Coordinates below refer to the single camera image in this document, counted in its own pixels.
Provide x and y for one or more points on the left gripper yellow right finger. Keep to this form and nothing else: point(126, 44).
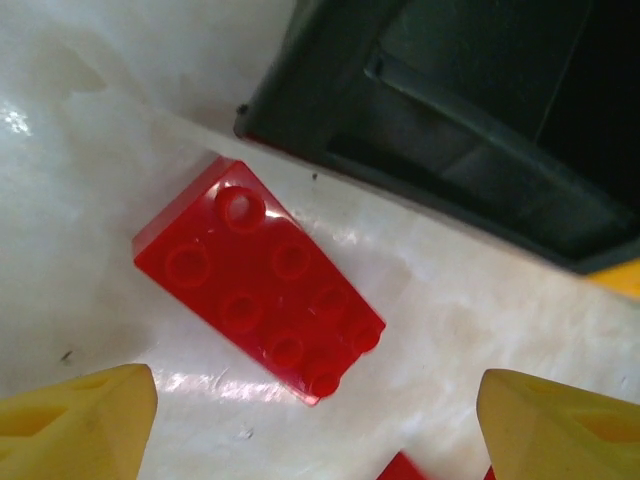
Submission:
point(565, 435)

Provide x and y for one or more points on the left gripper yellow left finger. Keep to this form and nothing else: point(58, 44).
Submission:
point(75, 430)

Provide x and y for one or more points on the red long lego brick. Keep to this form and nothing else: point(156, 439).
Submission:
point(491, 474)
point(240, 270)
point(402, 470)

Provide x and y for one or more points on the yellow plastic bin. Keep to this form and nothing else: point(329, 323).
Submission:
point(625, 282)

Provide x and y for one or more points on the black plastic bin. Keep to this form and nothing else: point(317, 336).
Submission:
point(310, 75)

